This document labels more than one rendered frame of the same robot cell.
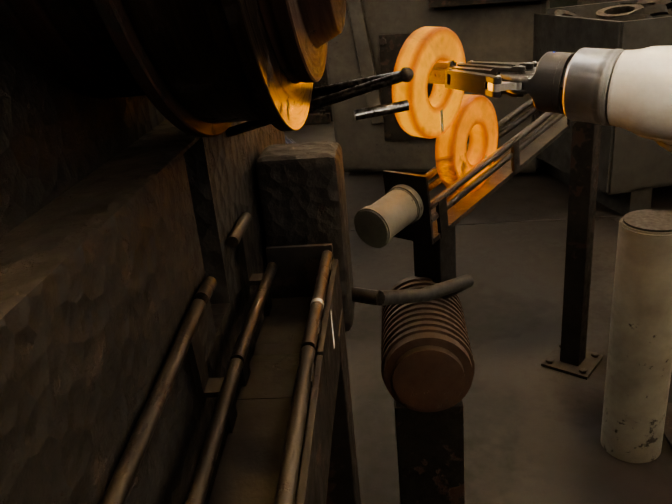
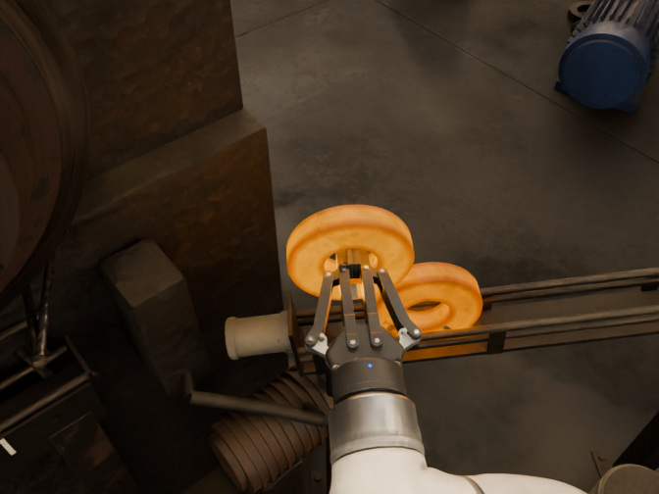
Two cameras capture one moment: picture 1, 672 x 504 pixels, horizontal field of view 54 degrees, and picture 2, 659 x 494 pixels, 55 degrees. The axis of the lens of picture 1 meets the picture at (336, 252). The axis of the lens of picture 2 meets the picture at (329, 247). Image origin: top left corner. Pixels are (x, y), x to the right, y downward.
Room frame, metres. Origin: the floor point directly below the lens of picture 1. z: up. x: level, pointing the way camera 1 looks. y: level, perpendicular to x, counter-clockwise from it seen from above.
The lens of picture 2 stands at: (0.60, -0.49, 1.42)
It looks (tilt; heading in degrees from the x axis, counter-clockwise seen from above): 49 degrees down; 45
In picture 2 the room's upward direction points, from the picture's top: straight up
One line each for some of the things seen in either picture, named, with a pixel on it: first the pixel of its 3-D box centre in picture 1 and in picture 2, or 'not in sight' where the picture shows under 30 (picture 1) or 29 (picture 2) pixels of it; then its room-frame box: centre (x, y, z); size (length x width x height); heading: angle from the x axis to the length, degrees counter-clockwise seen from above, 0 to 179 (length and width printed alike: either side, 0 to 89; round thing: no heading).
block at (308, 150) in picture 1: (306, 240); (158, 320); (0.79, 0.04, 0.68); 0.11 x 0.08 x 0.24; 84
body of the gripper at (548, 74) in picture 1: (536, 80); (366, 365); (0.87, -0.28, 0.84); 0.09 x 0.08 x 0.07; 49
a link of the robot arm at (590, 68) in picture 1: (593, 86); (374, 432); (0.82, -0.34, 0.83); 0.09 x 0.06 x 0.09; 139
